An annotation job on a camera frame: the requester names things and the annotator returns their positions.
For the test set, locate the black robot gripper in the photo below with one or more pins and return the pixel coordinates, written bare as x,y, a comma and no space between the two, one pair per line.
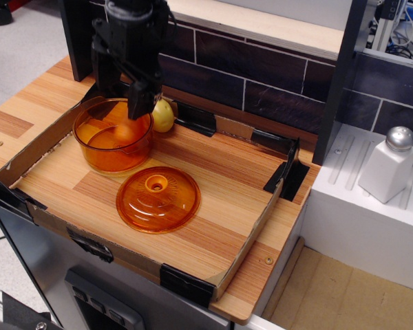
130,48

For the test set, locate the orange plastic carrot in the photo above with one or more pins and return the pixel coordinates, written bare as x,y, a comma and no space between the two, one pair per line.
124,133

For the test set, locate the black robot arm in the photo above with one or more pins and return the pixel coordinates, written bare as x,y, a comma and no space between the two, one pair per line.
137,11

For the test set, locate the orange transparent pot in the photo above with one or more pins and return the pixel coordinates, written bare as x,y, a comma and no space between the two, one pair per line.
93,129

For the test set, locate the orange transparent pot lid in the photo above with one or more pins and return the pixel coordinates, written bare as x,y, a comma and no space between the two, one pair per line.
158,199

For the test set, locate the grey toy oven front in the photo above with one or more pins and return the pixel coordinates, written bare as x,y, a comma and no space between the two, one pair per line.
100,310

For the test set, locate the white salt shaker silver cap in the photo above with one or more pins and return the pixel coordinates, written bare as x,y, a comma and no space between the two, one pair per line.
388,168

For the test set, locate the white toy sink drainboard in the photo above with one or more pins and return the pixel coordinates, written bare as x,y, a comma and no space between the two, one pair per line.
346,223

